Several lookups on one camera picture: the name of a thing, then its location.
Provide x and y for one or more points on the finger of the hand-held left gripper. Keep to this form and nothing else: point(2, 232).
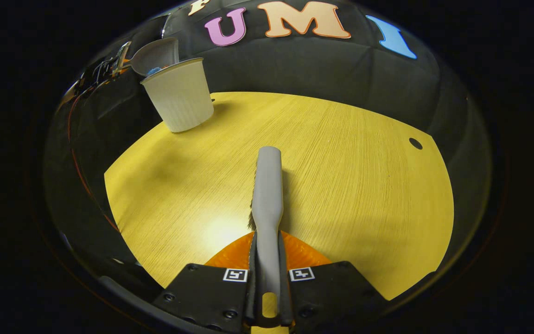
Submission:
point(121, 58)

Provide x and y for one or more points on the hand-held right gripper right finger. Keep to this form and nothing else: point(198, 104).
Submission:
point(332, 292)

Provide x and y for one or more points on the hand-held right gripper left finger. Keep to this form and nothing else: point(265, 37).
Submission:
point(206, 297)

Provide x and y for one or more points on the grey dustpan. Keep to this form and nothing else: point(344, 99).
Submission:
point(155, 53)

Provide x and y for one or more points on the blue paper scrap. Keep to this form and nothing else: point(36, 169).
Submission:
point(154, 71)

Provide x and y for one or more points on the white ribbed garbage bin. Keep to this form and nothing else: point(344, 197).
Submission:
point(181, 99)

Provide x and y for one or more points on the small grey broom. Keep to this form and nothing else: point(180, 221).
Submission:
point(267, 195)

